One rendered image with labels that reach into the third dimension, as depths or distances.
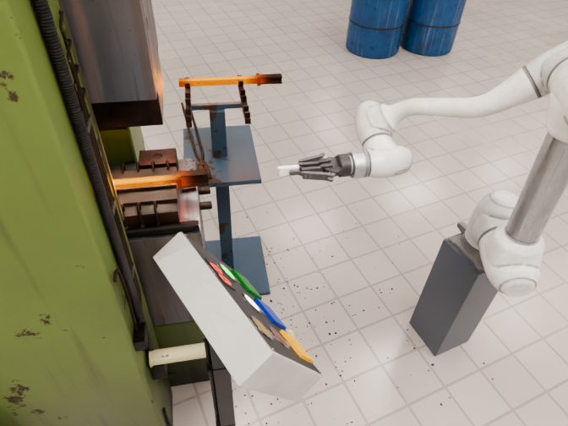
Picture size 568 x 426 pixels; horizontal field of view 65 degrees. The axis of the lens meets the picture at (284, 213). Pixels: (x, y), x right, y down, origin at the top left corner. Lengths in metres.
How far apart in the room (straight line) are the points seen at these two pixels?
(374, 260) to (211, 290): 1.77
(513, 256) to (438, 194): 1.58
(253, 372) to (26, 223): 0.49
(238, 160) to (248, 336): 1.17
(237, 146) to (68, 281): 1.09
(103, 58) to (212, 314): 0.56
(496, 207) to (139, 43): 1.25
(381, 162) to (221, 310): 0.82
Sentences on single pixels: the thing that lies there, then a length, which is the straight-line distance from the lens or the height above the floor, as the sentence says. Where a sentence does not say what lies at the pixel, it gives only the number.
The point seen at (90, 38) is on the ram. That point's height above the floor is 1.51.
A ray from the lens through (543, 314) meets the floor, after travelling 2.67.
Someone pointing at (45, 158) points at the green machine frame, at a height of 1.42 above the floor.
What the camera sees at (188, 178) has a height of 1.00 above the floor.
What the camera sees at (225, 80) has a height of 1.03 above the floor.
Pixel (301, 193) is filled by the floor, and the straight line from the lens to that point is 2.88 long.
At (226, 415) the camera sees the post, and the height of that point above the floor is 0.67.
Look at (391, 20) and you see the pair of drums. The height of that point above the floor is 0.37.
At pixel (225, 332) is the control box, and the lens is 0.82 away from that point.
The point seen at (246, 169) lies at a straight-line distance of 1.82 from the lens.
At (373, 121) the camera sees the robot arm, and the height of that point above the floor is 1.09.
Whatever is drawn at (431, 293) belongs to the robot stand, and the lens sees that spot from 2.10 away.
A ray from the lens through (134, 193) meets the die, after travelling 1.40.
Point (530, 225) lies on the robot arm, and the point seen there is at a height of 0.97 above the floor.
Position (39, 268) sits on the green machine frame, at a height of 1.15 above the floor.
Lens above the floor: 1.88
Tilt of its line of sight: 43 degrees down
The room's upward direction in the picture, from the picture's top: 3 degrees clockwise
